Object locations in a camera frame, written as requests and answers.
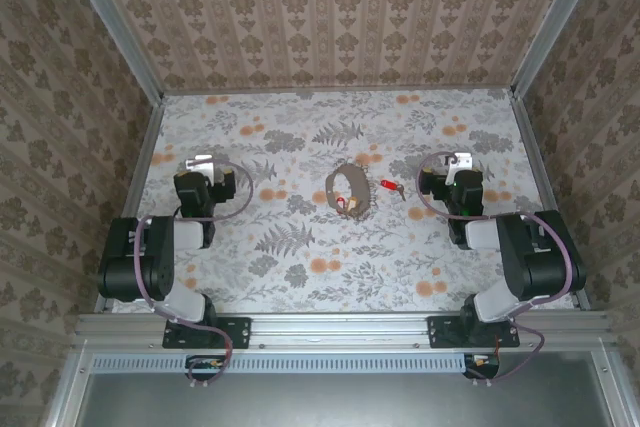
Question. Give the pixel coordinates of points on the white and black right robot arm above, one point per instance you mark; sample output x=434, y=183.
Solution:
x=540, y=267

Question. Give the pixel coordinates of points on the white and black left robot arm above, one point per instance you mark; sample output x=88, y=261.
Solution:
x=150, y=257

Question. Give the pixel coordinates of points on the grey metal panel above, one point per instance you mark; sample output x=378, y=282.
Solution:
x=340, y=402

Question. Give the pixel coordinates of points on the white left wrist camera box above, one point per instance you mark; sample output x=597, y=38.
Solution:
x=200, y=163

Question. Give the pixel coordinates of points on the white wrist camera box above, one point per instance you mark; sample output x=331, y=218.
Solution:
x=462, y=159
x=200, y=163

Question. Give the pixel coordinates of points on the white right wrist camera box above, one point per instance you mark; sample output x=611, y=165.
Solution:
x=462, y=159

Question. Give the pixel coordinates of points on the aluminium side rail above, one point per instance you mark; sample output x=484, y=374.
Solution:
x=145, y=147
x=530, y=147

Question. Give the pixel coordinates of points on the aluminium frame post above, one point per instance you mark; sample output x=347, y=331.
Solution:
x=555, y=22
x=115, y=32

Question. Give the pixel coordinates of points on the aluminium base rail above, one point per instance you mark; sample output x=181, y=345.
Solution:
x=340, y=329

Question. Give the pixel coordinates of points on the aluminium lower frame bar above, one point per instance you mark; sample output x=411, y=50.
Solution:
x=67, y=392
x=615, y=392

